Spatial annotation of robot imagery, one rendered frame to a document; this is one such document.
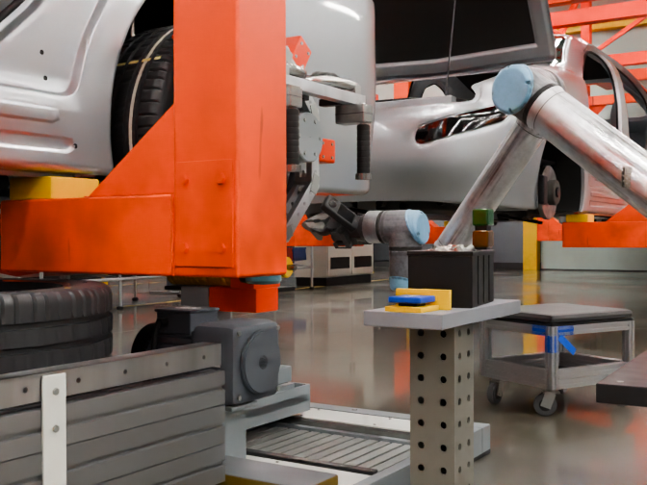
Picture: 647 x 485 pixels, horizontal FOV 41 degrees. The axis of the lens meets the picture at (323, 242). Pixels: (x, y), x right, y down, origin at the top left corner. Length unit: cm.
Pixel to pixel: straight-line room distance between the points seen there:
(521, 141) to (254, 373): 89
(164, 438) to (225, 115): 60
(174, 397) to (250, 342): 33
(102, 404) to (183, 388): 20
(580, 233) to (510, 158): 344
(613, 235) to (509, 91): 360
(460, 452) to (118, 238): 83
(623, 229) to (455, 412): 390
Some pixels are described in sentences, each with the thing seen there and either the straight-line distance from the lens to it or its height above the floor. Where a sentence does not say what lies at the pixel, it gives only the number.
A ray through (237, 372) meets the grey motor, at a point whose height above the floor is 30.
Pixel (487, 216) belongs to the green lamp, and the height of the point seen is 64.
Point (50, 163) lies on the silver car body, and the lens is 197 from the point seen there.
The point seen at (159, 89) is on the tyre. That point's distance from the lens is 215.
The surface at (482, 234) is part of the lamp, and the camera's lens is 202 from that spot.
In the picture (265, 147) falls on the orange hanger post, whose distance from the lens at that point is 167.
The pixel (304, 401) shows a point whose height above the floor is 12.
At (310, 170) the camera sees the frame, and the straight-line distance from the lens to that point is 249.
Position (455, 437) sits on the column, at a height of 19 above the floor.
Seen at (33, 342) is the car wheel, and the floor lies 42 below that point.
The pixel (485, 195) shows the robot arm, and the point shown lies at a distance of 230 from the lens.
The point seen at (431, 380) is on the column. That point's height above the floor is 30.
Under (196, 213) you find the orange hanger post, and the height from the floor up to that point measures 64.
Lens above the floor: 60
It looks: level
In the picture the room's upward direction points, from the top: straight up
